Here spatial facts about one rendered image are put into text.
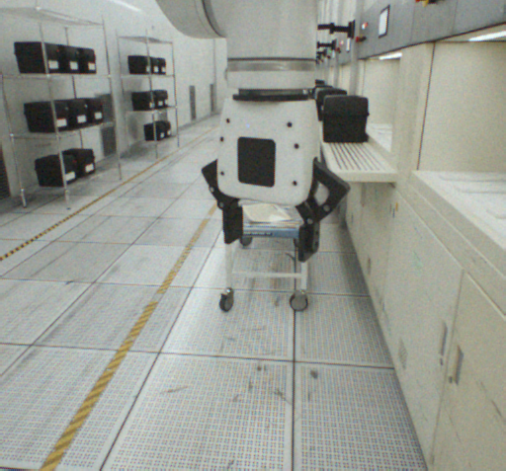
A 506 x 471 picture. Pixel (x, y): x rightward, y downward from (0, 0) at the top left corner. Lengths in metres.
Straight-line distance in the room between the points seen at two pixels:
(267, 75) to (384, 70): 2.73
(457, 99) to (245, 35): 1.30
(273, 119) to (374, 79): 2.70
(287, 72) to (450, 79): 1.27
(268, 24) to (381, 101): 2.73
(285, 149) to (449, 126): 1.28
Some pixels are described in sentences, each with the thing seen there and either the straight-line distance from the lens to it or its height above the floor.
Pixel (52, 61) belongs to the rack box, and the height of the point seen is 1.29.
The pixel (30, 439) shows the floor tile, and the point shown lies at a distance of 1.78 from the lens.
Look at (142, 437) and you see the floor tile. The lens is 1.66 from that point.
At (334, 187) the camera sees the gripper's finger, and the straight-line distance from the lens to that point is 0.40.
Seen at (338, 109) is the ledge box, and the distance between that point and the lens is 2.50.
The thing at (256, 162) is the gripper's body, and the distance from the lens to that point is 0.40.
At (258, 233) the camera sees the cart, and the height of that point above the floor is 0.44.
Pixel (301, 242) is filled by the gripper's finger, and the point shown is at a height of 1.02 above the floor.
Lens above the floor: 1.18
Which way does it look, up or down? 19 degrees down
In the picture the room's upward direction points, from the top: straight up
